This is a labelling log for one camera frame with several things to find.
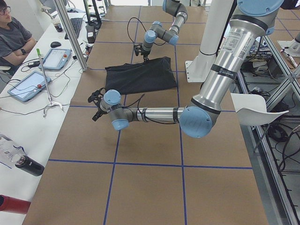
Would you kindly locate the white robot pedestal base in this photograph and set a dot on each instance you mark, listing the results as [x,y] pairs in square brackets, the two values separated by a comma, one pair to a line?
[218,18]

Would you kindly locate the blue teach pendant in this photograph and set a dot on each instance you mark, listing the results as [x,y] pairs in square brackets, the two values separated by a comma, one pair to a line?
[28,87]
[56,59]

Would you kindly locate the white tripod stand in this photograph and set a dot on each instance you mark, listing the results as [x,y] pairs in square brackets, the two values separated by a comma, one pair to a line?
[52,103]

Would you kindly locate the black keyboard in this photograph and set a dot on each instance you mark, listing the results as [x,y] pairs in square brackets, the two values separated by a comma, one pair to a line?
[77,25]

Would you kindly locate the paper sheet on desk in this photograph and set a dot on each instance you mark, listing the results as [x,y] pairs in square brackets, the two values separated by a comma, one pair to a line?
[9,148]

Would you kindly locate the blue teach pendant near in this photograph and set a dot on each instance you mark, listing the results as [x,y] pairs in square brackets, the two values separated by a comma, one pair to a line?
[28,87]

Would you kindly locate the seated person grey shirt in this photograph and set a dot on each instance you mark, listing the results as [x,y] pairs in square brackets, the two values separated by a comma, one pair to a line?
[16,42]

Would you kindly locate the red bottle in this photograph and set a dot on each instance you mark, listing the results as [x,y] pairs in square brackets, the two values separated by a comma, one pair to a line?
[14,205]

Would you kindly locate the blue teach pendant far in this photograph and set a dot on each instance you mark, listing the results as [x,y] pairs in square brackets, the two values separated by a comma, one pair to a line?
[56,59]

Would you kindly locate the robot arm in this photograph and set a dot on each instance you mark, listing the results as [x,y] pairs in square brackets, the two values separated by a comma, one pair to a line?
[251,19]
[180,14]

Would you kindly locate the black water bottle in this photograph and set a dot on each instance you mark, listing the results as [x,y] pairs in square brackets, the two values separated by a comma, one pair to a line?
[28,165]

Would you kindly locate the white plastic chair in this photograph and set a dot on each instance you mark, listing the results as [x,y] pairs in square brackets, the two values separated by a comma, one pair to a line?
[252,111]

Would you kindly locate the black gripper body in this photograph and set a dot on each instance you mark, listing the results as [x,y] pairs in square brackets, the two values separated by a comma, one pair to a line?
[100,111]
[145,54]

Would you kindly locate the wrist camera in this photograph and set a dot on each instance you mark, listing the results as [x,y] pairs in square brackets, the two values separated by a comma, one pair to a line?
[97,95]
[138,49]

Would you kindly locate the black computer mouse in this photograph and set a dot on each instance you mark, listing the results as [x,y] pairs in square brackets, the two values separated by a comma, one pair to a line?
[55,44]

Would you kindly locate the black printed t-shirt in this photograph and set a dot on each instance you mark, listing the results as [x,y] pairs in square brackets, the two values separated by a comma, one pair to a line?
[152,75]

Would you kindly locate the aluminium frame post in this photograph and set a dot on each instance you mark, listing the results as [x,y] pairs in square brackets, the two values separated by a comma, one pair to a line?
[61,9]

